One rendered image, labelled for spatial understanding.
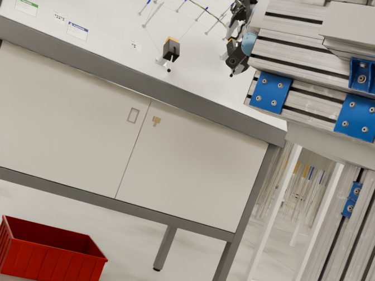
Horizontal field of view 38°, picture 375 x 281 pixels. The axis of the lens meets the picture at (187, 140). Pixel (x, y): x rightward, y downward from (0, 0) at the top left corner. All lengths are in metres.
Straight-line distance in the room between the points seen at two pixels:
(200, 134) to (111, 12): 0.56
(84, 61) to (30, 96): 0.21
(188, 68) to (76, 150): 0.52
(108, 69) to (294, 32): 0.82
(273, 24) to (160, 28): 0.89
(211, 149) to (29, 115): 0.70
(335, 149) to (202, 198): 0.97
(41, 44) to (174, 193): 0.75
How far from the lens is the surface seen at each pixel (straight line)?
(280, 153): 2.84
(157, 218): 2.10
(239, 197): 2.23
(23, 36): 1.84
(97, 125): 1.95
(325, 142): 1.30
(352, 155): 1.27
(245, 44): 1.83
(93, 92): 1.93
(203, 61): 2.15
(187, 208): 2.14
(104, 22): 2.00
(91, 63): 1.88
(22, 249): 2.13
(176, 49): 1.95
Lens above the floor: 0.75
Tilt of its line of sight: 2 degrees down
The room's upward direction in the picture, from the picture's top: 21 degrees clockwise
